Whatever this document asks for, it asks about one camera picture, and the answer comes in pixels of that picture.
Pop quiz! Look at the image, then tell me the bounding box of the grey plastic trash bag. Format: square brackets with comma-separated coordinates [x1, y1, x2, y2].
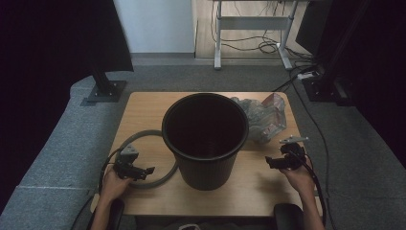
[231, 92, 288, 145]

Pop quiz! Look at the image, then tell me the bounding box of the long black floor cable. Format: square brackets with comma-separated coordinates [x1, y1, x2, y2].
[271, 65, 331, 199]

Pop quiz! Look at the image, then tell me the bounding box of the black trash bin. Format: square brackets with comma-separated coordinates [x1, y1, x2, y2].
[161, 92, 250, 192]

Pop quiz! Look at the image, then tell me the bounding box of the reddish wrapper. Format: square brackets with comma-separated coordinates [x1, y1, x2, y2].
[260, 92, 287, 135]

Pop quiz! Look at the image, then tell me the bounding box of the dark monitor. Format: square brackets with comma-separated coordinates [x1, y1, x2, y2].
[295, 0, 334, 57]

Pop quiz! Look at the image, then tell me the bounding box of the grey bin ring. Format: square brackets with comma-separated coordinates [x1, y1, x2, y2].
[115, 128, 179, 190]

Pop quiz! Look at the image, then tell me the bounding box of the dark curtain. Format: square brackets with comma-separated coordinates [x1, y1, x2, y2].
[0, 0, 135, 212]

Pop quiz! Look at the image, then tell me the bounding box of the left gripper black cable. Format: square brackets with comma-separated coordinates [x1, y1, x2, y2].
[70, 148, 124, 230]

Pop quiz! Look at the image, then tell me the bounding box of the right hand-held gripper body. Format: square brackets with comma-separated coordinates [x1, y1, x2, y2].
[279, 135, 310, 171]

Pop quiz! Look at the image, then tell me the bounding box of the person's right hand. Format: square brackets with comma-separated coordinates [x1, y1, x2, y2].
[279, 160, 318, 199]

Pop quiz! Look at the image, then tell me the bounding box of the black stand with base plate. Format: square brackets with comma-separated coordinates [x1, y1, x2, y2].
[79, 65, 128, 107]

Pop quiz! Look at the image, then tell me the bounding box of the person's left hand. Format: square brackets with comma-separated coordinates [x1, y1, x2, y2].
[101, 166, 136, 203]

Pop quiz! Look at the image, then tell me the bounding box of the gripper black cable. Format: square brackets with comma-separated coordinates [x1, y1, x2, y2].
[70, 148, 124, 230]
[288, 149, 328, 226]

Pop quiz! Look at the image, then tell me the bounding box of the white desk frame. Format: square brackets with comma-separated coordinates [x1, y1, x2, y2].
[213, 0, 300, 71]

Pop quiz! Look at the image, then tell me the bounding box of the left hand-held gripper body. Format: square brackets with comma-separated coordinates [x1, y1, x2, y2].
[113, 144, 141, 180]

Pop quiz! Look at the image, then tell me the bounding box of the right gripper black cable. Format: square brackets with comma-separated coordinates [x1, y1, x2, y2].
[288, 149, 328, 226]

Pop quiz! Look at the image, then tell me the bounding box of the tangle of black floor cables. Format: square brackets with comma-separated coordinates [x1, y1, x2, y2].
[210, 0, 319, 66]

